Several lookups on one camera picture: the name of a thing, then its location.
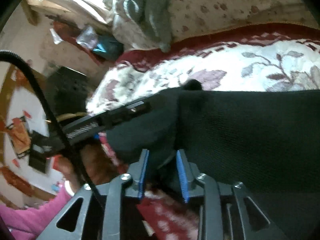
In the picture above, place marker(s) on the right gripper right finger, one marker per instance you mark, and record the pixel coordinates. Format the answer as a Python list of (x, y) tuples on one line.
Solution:
[(225, 211)]

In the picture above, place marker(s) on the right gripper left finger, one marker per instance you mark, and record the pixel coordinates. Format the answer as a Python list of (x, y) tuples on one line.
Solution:
[(109, 212)]

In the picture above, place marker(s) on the black knit pants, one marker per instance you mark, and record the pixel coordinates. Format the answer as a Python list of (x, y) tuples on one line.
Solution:
[(267, 140)]

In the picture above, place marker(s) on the pink sleeve forearm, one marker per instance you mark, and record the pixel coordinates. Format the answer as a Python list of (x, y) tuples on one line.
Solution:
[(29, 223)]

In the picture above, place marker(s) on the person's left hand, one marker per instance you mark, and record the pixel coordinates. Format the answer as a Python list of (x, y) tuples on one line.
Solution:
[(98, 166)]

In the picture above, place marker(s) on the black speaker box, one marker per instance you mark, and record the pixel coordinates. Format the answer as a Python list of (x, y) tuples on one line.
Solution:
[(67, 92)]

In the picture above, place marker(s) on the clear plastic bag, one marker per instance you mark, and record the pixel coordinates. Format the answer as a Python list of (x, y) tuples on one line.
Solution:
[(88, 38)]

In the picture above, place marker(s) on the teal bag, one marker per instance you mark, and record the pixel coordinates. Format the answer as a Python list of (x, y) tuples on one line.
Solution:
[(108, 48)]

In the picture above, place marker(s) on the beige curtain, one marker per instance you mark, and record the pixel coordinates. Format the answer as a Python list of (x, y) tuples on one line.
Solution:
[(78, 11)]

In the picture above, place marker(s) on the red white floral blanket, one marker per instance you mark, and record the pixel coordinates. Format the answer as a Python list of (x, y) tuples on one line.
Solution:
[(257, 58)]

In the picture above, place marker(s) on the grey fleece blanket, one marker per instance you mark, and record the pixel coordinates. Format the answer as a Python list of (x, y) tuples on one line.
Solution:
[(153, 18)]

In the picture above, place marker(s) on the beige floral quilt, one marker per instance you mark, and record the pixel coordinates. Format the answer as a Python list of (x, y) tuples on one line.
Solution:
[(191, 18)]

